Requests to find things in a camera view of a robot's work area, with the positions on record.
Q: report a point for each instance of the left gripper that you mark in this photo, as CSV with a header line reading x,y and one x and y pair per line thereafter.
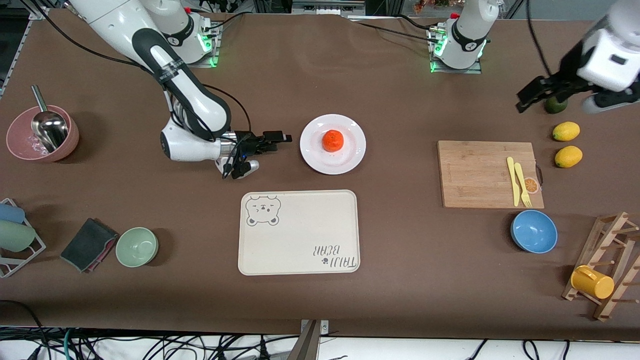
x,y
566,71

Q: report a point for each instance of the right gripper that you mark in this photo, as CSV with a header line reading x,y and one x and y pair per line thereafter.
x,y
247,142

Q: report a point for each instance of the white round plate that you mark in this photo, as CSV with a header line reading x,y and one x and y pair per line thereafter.
x,y
312,150

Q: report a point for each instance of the orange mandarin fruit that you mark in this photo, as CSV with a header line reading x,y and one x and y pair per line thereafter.
x,y
333,140

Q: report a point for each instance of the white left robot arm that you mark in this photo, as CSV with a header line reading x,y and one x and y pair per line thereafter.
x,y
467,35

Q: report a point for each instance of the dark green lime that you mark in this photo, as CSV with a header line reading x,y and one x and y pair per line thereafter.
x,y
556,106

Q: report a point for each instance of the yellow lemon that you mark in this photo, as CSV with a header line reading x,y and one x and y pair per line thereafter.
x,y
568,157
566,131

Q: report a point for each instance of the yellow plastic fork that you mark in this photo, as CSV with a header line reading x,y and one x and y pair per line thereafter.
x,y
520,177

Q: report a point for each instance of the yellow plastic knife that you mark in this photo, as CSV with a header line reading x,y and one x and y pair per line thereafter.
x,y
513,182

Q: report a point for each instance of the cream tray with bear print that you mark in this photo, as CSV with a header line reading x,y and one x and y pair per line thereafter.
x,y
300,235

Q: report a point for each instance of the wooden cutting board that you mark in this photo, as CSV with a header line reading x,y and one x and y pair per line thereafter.
x,y
480,175

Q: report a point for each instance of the blue bowl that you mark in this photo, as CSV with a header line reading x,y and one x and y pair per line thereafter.
x,y
534,231

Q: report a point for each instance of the grey power strip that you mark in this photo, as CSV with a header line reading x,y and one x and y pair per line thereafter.
x,y
327,6

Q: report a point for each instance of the pale green bowl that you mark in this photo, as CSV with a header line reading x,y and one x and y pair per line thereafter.
x,y
137,247

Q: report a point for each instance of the yellow mug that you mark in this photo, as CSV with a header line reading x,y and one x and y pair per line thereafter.
x,y
592,282

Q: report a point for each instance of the wooden mug rack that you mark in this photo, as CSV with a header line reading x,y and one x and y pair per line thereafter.
x,y
625,272

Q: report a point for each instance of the dark grey folded cloth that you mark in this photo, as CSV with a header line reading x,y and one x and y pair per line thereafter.
x,y
87,245

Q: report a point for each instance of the metal scoop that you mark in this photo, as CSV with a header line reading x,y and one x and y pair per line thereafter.
x,y
50,127

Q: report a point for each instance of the pink bowl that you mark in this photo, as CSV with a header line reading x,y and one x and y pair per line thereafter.
x,y
20,140

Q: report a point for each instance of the light blue cup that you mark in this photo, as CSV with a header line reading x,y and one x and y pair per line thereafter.
x,y
11,213

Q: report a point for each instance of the pale green cup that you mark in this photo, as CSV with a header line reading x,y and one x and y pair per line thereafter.
x,y
15,236

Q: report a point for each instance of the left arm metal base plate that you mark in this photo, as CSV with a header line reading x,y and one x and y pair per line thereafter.
x,y
475,70

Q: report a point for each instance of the aluminium frame profile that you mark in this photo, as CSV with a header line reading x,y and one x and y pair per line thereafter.
x,y
612,25

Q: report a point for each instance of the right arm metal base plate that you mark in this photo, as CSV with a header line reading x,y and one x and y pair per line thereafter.
x,y
172,64

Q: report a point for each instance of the metal table edge bracket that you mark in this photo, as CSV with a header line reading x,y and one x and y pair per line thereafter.
x,y
325,327

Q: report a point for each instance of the dark support post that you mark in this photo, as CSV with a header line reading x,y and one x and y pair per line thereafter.
x,y
306,347

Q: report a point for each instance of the aluminium side rail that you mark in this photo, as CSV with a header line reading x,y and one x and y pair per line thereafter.
x,y
17,55

